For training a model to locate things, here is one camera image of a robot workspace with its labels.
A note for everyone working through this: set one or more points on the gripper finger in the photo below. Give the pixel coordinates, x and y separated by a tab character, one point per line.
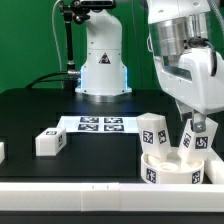
198	122

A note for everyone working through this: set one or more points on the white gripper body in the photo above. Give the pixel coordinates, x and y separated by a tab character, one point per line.
202	92

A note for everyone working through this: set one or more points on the white round stool seat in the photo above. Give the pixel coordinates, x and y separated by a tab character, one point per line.
171	171

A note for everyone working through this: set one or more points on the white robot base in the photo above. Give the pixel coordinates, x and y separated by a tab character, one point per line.
103	75

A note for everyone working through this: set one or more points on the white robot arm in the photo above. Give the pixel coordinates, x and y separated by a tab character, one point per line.
176	27

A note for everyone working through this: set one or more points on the white marker sheet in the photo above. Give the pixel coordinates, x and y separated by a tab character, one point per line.
98	124

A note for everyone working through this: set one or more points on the white block at left edge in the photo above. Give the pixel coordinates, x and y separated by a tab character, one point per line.
2	152

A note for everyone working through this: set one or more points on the white L-shaped obstacle wall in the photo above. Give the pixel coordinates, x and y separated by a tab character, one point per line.
119	197

